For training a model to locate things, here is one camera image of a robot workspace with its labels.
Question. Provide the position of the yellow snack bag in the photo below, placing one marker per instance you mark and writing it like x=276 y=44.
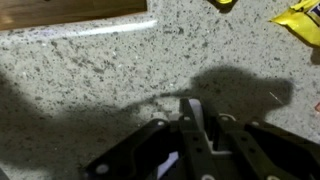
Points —
x=298 y=20

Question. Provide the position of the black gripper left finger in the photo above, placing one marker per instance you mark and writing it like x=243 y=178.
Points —
x=190 y=150

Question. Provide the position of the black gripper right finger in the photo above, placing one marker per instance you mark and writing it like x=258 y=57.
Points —
x=266 y=153

